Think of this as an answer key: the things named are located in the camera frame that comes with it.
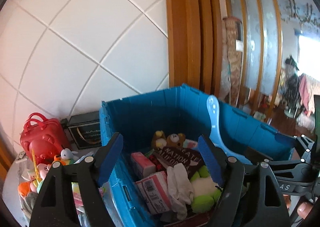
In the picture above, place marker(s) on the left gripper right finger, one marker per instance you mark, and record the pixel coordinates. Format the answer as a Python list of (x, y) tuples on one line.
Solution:
[(250, 193)]

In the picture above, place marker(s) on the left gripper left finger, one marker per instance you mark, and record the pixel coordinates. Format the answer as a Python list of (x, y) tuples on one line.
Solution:
[(55, 204)]

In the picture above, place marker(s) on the white rabbit plush toy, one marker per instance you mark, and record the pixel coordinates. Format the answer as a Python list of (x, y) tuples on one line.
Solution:
[(66, 157)]

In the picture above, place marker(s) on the person right hand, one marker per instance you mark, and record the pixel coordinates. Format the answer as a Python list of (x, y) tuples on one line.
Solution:
[(303, 209)]

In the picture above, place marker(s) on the pink green wipes packet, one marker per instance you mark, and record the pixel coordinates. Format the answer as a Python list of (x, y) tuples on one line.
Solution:
[(77, 194)]

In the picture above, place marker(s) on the grey knitted sock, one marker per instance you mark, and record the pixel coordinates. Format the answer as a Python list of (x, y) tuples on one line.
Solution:
[(28, 203)]

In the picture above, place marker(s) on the yellow plastic toy tongs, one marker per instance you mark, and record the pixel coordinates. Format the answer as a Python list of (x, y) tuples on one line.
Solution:
[(38, 178)]

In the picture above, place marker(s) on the orange plush toy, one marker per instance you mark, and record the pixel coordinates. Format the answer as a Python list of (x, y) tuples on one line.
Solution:
[(24, 188)]

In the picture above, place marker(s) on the green frog plush toy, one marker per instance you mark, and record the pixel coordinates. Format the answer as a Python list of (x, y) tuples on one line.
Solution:
[(206, 191)]

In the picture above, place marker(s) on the blue plastic storage crate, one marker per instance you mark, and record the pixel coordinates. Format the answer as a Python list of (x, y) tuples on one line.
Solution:
[(180, 109)]

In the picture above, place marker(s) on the white sock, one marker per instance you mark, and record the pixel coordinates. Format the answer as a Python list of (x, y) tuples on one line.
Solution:
[(180, 190)]

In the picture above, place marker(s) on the red bear toy suitcase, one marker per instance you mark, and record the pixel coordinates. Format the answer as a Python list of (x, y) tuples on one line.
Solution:
[(43, 138)]

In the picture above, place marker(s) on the dark green gift box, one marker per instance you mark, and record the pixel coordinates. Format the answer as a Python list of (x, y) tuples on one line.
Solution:
[(85, 130)]

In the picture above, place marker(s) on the brown california pennant cloth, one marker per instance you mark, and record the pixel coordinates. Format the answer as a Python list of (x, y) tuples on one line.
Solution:
[(171, 156)]

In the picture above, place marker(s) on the pink striped sponge block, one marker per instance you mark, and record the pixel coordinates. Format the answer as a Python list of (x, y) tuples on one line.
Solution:
[(142, 166)]

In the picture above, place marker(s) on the brown bear plush toy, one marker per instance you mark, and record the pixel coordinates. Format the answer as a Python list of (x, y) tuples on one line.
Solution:
[(159, 140)]

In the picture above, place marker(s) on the rolled patterned carpet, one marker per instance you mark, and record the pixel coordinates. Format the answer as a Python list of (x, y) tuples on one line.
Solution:
[(231, 66)]

